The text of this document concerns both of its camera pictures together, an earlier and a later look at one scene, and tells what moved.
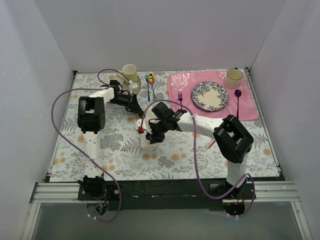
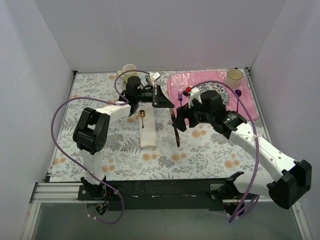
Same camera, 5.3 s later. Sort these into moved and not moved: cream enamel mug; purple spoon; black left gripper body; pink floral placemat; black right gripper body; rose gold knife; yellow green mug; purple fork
Moved: black left gripper body; rose gold knife; black right gripper body
Not moved: cream enamel mug; purple spoon; pink floral placemat; yellow green mug; purple fork
